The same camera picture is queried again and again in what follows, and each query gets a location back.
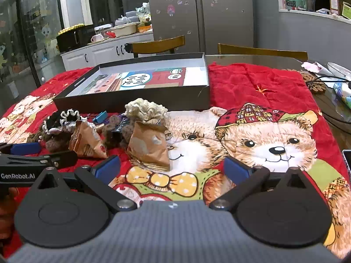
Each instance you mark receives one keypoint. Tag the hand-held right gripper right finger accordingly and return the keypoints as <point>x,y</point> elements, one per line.
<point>236,169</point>

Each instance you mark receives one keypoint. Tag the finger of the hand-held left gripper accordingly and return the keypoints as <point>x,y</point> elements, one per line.
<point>61,159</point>
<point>26,148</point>

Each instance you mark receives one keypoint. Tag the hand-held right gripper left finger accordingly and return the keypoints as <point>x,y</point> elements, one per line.
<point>106,169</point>

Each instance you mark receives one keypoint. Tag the brown furry hair claw clip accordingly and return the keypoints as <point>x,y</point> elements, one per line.
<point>116,133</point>

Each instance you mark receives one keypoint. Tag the black white-trimmed scrunchie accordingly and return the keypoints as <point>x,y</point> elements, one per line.
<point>64,119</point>

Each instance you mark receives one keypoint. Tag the dark grey cardboard box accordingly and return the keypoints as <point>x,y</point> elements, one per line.
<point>131,102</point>

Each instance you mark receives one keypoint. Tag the brown furry scrunchie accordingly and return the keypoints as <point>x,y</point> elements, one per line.
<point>56,142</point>

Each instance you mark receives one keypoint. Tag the small brown paper packet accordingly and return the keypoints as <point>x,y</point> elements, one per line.
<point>86,143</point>

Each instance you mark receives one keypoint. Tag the large brown paper packet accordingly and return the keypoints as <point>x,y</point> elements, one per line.
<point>148,145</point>

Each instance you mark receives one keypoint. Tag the blue hair clip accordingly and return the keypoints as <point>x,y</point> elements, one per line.
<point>100,116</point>

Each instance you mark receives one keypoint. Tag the cream knitted scrunchie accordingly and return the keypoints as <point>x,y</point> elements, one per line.
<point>146,109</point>

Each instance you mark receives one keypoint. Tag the red bear printed blanket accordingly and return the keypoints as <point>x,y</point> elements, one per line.
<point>246,87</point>

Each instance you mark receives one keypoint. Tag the printed paper sheet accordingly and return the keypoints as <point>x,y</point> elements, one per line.
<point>153,79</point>

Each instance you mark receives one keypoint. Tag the white kitchen cabinet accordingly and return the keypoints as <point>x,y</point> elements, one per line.
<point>104,52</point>

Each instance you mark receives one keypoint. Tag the glass sliding door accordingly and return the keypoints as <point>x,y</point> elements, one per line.
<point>27,33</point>

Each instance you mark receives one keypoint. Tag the brown round coaster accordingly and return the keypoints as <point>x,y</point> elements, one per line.
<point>315,83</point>

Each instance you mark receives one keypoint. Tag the black microwave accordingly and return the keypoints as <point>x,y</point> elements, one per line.
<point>74,39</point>

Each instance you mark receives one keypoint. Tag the wooden chair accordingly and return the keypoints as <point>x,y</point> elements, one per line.
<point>156,46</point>
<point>260,52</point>

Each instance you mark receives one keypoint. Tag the white mug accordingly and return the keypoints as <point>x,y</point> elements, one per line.
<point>97,38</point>

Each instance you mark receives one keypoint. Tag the yellow beaded mat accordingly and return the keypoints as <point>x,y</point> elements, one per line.
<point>70,28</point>

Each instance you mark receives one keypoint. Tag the pink crumpled tissue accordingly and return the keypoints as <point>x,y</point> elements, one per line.
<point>312,67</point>

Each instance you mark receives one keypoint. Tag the beige basin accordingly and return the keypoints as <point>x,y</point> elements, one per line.
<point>124,30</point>

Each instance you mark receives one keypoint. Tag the white plate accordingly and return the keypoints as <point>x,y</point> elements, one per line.
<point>338,70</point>

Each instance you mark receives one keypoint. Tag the silver refrigerator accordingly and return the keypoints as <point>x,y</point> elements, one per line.
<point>197,13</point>

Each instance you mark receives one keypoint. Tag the pink cartoon fridge sticker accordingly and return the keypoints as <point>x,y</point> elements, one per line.
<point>171,10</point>

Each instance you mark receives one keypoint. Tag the clear glass jar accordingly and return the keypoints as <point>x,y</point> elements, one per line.
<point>310,0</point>

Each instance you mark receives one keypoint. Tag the small printed card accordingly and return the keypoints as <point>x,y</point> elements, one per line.
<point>334,5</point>

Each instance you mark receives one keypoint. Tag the small green box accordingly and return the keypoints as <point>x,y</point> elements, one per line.
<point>346,11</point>

